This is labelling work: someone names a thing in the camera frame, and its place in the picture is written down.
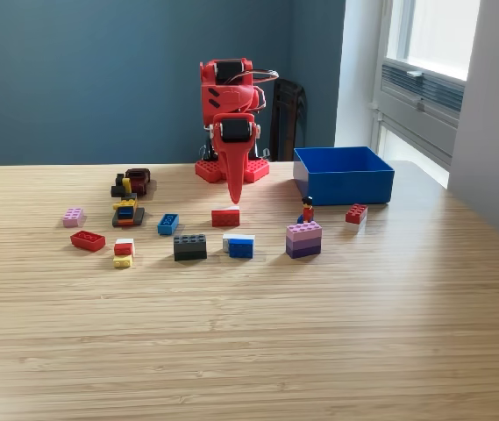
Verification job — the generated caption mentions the red and white brick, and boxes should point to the red and white brick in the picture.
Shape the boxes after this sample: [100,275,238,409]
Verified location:
[211,205,241,228]

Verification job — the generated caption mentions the red lego toy figure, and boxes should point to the red lego toy figure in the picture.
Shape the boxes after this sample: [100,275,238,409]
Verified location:
[296,196,317,225]

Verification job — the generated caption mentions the blue plastic bin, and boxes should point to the blue plastic bin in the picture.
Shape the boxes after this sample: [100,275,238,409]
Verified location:
[293,146,396,206]

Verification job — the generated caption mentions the pink purple brick stack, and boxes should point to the pink purple brick stack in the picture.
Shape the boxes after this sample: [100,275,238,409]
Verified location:
[285,220,323,260]

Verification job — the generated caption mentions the pink lego brick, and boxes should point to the pink lego brick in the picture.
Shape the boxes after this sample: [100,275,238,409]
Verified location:
[62,207,86,228]

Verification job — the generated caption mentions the red brick on white brick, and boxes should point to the red brick on white brick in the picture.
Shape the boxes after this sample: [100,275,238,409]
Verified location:
[345,203,369,232]

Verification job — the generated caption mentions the red lego brick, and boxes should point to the red lego brick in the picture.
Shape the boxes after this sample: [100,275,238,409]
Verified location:
[69,230,107,253]

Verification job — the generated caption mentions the white red yellow brick stack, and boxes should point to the white red yellow brick stack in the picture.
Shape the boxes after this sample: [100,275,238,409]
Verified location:
[112,238,137,269]

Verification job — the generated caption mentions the grey window vent grille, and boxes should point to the grey window vent grille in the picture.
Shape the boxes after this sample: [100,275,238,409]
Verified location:
[381,61,466,114]

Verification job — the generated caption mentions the dark red toy car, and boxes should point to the dark red toy car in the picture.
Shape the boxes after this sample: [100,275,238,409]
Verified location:
[125,168,151,197]

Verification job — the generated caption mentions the yellow black toy digger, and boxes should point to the yellow black toy digger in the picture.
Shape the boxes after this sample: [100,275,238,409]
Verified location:
[110,173,146,228]

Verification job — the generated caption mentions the black lego brick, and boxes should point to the black lego brick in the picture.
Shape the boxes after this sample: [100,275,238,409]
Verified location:
[173,233,209,262]

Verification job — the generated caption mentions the black cables at arm base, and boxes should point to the black cables at arm base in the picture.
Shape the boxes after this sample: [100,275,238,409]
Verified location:
[197,133,215,162]

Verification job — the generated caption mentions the white window frame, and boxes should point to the white window frame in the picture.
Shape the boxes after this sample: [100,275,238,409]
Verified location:
[382,0,481,82]

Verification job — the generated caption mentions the light blue lego brick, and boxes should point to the light blue lego brick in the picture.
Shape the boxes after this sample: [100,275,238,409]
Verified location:
[157,213,180,237]

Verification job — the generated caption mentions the blue and white brick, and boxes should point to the blue and white brick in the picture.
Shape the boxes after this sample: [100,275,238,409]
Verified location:
[222,233,256,259]

